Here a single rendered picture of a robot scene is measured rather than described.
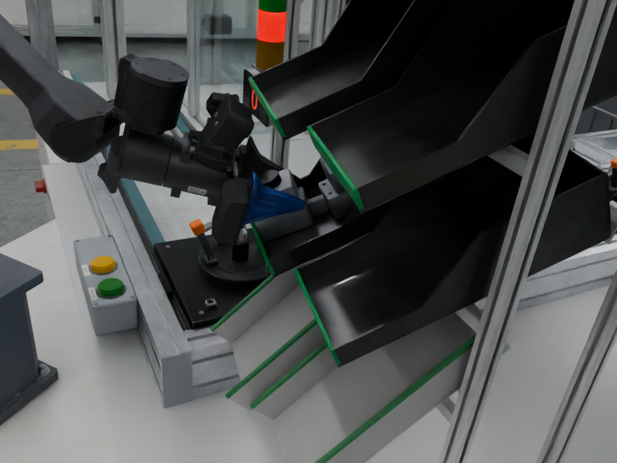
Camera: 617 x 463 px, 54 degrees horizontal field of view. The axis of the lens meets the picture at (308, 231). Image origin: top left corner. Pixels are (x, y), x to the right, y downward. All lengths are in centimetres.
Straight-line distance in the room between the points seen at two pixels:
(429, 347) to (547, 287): 66
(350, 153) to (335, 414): 31
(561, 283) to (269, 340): 71
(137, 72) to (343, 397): 41
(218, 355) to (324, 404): 27
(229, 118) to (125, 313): 49
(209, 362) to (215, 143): 40
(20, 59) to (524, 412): 87
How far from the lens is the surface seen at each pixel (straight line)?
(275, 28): 111
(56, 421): 99
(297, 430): 75
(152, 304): 101
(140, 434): 95
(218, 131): 64
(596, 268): 140
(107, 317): 103
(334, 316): 61
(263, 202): 67
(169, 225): 130
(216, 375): 97
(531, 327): 126
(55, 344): 112
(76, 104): 69
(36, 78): 70
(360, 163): 53
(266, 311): 86
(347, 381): 73
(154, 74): 63
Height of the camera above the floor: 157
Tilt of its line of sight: 30 degrees down
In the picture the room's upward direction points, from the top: 6 degrees clockwise
